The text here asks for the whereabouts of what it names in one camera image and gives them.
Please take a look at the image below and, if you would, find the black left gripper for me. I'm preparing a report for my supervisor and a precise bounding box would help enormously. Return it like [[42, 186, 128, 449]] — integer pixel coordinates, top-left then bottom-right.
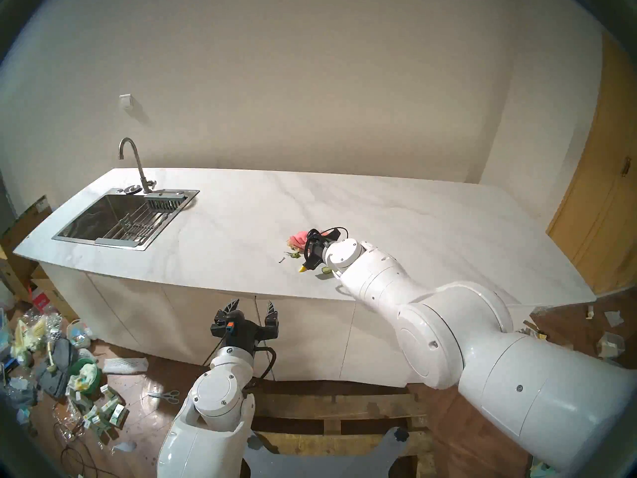
[[211, 299, 280, 352]]

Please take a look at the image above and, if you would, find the crumpled clear plastic bag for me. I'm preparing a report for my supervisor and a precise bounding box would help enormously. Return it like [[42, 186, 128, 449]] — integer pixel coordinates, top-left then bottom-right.
[[2, 376, 40, 418]]

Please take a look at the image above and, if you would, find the pale yellow package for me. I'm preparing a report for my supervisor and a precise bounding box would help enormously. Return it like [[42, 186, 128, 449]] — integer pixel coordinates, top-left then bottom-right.
[[10, 318, 36, 367]]

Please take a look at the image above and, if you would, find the wooden door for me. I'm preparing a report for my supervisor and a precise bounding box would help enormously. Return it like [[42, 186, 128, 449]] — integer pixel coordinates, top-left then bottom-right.
[[546, 29, 637, 296]]

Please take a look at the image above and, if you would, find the red white box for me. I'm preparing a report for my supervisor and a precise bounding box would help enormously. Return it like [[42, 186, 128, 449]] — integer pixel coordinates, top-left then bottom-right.
[[29, 286, 53, 315]]

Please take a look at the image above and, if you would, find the steel sink rack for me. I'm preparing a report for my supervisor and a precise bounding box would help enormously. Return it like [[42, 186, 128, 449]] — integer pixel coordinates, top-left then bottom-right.
[[104, 207, 171, 243]]

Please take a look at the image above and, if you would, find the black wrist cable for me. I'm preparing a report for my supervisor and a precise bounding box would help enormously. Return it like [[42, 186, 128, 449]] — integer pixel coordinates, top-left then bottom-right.
[[304, 227, 350, 254], [244, 346, 278, 386]]

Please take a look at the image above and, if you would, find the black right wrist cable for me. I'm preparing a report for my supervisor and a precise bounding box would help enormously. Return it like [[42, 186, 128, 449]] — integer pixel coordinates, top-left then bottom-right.
[[304, 227, 350, 254]]

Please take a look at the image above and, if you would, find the steel gooseneck faucet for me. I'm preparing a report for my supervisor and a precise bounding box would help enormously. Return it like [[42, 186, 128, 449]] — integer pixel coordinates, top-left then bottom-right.
[[118, 137, 156, 194]]

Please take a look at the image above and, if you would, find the brown cardboard box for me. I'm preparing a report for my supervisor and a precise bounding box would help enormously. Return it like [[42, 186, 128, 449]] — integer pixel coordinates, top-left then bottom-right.
[[0, 195, 53, 289]]

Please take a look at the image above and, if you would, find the grey slotted sink caddy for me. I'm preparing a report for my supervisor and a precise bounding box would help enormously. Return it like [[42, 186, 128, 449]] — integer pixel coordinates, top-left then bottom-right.
[[144, 192, 186, 213]]

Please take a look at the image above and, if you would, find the black floor cable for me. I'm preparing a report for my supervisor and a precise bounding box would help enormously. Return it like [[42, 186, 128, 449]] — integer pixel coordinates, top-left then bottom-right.
[[52, 417, 101, 478]]

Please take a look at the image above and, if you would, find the wooden pallet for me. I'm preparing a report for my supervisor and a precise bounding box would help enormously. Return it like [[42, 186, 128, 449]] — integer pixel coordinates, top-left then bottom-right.
[[243, 380, 434, 478]]

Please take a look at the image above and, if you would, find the stainless steel sink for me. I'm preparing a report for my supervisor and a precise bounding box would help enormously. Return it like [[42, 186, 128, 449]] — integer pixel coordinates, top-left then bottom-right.
[[52, 187, 200, 251]]

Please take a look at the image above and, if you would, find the clear plastic container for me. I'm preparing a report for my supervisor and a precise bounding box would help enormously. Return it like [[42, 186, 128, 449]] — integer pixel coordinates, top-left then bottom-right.
[[597, 331, 626, 359]]

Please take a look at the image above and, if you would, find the white kitchen cabinet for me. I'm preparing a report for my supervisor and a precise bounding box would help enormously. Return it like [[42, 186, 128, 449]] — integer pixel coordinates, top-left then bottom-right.
[[39, 262, 539, 389]]

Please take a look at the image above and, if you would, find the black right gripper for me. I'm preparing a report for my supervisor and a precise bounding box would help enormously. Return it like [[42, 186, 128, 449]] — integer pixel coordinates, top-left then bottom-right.
[[304, 240, 332, 272]]

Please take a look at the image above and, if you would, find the white round tub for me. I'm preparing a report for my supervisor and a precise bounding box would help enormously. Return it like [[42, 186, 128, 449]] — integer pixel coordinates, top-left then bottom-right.
[[66, 319, 93, 349]]

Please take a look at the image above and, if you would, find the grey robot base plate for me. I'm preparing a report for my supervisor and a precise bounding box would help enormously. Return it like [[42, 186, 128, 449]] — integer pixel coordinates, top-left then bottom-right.
[[243, 426, 410, 478]]

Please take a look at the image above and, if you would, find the green bowl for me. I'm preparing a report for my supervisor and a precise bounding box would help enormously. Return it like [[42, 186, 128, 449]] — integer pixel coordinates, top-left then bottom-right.
[[68, 358, 102, 396]]

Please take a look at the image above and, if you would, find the white foam mesh sleeve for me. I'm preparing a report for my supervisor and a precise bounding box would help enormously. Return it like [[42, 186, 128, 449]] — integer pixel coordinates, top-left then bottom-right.
[[102, 357, 149, 375]]

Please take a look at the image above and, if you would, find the grey fabric bag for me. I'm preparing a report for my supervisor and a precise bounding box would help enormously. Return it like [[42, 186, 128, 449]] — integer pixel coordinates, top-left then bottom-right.
[[37, 338, 80, 399]]

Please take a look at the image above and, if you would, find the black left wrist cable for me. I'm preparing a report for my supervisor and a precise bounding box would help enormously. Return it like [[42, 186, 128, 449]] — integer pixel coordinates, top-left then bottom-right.
[[244, 346, 278, 386]]

